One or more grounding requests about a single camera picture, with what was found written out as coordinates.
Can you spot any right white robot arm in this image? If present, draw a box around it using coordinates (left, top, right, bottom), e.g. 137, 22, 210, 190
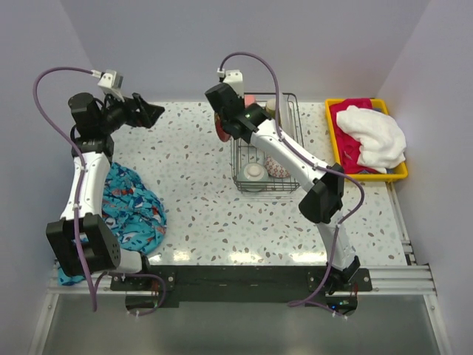
205, 83, 360, 291

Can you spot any aluminium front rail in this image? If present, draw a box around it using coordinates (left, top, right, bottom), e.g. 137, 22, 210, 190
47, 266, 437, 295

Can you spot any white beige mug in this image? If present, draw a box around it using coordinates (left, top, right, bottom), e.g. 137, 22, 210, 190
265, 98, 276, 119

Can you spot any blue patterned bowl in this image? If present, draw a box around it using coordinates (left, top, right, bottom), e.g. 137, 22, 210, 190
265, 156, 290, 178

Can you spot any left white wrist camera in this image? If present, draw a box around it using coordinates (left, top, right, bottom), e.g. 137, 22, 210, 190
98, 70, 125, 102

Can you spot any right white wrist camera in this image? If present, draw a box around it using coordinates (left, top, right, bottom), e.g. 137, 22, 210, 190
217, 69, 245, 98

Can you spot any wire dish rack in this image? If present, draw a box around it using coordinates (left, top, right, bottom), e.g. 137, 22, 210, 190
231, 92, 304, 193

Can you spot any red floral plate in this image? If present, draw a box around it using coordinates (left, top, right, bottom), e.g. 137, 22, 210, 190
214, 112, 231, 142

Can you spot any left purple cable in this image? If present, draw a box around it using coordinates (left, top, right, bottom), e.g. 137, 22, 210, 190
33, 66, 166, 317

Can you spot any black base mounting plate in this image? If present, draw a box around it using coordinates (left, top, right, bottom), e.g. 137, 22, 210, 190
110, 266, 373, 314

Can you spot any purple cable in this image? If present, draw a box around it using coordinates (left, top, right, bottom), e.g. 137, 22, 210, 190
217, 51, 367, 318
33, 66, 166, 317

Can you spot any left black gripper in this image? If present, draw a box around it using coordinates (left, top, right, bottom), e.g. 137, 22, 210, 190
98, 88, 164, 134

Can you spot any yellow plastic bin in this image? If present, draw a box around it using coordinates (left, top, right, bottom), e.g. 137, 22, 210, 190
325, 98, 408, 183

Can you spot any blue shark print cloth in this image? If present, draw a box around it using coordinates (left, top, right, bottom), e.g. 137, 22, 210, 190
57, 162, 168, 288

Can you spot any pink cup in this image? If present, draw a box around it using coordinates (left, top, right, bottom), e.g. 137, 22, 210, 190
244, 95, 256, 107

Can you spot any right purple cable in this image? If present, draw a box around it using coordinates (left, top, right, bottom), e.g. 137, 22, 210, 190
217, 51, 367, 318

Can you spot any pink red cloth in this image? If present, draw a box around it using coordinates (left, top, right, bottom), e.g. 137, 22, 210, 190
325, 98, 388, 175

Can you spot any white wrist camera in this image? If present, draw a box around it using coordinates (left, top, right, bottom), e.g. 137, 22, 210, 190
98, 70, 125, 102
217, 69, 245, 98

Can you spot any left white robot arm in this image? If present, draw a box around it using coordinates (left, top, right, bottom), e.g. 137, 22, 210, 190
46, 92, 165, 290

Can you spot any pale green bowl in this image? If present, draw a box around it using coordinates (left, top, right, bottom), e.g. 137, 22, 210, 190
237, 163, 268, 186

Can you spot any white towel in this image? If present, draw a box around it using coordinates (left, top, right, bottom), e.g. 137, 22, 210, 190
336, 106, 406, 174

